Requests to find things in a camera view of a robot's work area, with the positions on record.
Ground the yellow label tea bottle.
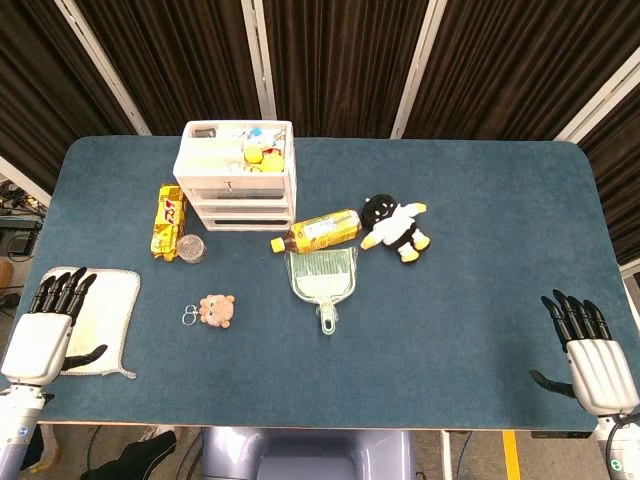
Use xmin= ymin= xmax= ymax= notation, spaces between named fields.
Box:
xmin=270 ymin=209 xmax=363 ymax=255

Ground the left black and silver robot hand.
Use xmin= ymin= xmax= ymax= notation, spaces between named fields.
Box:
xmin=0 ymin=267 xmax=109 ymax=387

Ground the blue felt table mat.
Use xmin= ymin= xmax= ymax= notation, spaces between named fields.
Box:
xmin=0 ymin=135 xmax=632 ymax=434

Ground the brown bear plush keychain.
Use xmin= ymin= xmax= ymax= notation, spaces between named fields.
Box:
xmin=182 ymin=293 xmax=236 ymax=330

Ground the black and white plush doll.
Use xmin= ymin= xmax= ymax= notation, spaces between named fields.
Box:
xmin=360 ymin=193 xmax=432 ymax=265

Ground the grey-purple robot base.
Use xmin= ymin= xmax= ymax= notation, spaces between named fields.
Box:
xmin=199 ymin=427 xmax=416 ymax=480

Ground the white cloth towel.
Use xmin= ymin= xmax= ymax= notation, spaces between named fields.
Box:
xmin=37 ymin=267 xmax=142 ymax=380

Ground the clear glass jar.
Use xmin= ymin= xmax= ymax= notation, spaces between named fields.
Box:
xmin=176 ymin=233 xmax=208 ymax=265

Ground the black pleated curtain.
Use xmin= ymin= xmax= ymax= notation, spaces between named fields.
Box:
xmin=0 ymin=0 xmax=640 ymax=266

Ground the white table leg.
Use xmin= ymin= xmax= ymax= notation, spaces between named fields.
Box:
xmin=439 ymin=429 xmax=454 ymax=480

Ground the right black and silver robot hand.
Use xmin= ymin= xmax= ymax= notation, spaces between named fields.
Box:
xmin=529 ymin=288 xmax=640 ymax=417

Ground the yellow snack package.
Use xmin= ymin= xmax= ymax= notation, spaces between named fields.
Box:
xmin=150 ymin=183 xmax=189 ymax=261

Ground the white plastic drawer organizer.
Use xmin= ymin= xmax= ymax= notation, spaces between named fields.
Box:
xmin=172 ymin=119 xmax=298 ymax=233

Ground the clear green plastic dustpan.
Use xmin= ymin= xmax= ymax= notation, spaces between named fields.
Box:
xmin=287 ymin=246 xmax=360 ymax=336

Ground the black electronic equipment with cables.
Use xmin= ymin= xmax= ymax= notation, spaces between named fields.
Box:
xmin=0 ymin=179 xmax=45 ymax=261

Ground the white frame post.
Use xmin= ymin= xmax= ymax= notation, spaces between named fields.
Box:
xmin=240 ymin=0 xmax=278 ymax=121
xmin=53 ymin=0 xmax=152 ymax=136
xmin=552 ymin=45 xmax=640 ymax=144
xmin=0 ymin=155 xmax=53 ymax=195
xmin=389 ymin=0 xmax=450 ymax=140

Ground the black fabric on floor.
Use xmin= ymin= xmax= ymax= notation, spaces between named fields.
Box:
xmin=79 ymin=429 xmax=179 ymax=480

